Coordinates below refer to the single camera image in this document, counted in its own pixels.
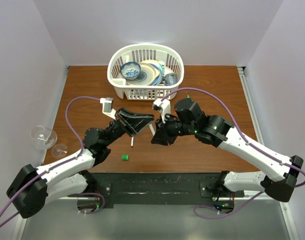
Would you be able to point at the aluminium frame rail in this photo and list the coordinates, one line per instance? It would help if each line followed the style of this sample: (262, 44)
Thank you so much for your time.
(244, 83)

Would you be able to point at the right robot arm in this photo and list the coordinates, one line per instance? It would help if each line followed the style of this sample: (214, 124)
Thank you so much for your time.
(277, 173)

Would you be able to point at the white plastic dish basket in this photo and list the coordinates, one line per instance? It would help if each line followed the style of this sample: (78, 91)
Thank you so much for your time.
(143, 53)

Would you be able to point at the clear wine glass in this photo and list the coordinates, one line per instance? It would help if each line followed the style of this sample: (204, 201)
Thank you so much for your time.
(45, 138)

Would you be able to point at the white red marker pen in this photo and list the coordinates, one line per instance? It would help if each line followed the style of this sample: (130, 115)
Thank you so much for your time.
(132, 142)

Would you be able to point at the blue white porcelain bowl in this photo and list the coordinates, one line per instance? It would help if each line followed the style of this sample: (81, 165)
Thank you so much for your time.
(130, 70)

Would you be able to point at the grey patterned mug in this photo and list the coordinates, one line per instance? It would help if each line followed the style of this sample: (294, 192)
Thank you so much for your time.
(169, 79)

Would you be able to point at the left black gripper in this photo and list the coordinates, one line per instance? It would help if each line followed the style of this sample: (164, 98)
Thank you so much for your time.
(137, 122)

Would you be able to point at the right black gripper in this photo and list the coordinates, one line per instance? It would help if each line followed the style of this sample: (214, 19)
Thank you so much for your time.
(163, 135)

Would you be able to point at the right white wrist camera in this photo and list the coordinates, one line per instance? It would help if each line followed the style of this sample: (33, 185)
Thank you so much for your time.
(163, 106)

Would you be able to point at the green pen cap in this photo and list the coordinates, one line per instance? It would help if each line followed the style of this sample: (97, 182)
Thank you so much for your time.
(125, 157)

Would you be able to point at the white blue marker pen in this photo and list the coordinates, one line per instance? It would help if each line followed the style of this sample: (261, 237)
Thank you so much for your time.
(151, 127)

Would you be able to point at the blue rimmed plate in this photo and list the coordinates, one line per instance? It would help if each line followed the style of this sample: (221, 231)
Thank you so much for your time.
(160, 68)

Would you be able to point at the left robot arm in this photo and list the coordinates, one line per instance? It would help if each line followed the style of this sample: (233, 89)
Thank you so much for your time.
(31, 188)

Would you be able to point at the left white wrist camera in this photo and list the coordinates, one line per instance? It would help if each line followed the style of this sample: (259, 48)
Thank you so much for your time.
(107, 107)

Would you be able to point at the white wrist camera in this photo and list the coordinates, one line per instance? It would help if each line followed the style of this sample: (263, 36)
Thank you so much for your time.
(107, 107)
(163, 106)

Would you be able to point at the beige swirl plate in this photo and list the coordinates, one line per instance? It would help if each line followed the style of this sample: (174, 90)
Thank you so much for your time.
(146, 76)

